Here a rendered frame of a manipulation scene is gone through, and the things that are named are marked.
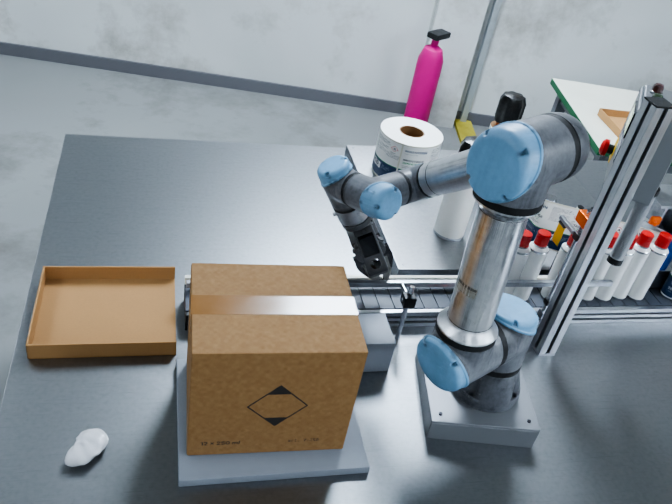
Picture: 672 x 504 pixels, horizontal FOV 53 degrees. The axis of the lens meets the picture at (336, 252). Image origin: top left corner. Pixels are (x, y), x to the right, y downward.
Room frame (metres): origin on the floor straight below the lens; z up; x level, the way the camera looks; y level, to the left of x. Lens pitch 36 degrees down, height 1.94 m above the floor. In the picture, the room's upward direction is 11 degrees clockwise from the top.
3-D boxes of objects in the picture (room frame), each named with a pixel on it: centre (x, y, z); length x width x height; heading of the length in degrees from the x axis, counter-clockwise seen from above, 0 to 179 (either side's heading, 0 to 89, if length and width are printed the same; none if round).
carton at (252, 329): (0.93, 0.09, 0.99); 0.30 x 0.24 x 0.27; 107
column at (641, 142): (1.29, -0.55, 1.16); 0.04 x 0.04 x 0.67; 18
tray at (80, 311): (1.11, 0.48, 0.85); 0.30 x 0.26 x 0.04; 108
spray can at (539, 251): (1.42, -0.49, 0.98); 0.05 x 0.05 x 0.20
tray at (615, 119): (2.93, -1.24, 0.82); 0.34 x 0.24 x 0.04; 103
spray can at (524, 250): (1.40, -0.44, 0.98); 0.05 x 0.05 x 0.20
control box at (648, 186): (1.37, -0.60, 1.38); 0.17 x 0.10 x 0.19; 163
